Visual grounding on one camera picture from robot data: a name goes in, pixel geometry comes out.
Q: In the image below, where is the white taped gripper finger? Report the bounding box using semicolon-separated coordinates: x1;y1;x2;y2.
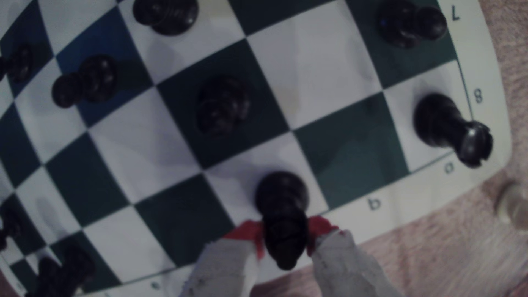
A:
307;215;403;297
179;221;265;297

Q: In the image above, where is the black chess bishop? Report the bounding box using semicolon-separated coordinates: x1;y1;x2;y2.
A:
255;171;310;271

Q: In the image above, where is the black chess rook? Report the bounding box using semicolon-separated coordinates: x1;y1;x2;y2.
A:
25;245;96;297
412;93;494;169

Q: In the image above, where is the black chess pawn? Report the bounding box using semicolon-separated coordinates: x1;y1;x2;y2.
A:
132;0;199;36
0;202;22;252
51;54;118;109
196;75;252;137
377;0;448;49
0;43;34;83

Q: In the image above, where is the white chess piece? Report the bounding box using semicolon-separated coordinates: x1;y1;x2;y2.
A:
495;181;528;231

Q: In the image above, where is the green white chess mat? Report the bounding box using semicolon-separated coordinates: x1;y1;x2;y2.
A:
0;0;513;297

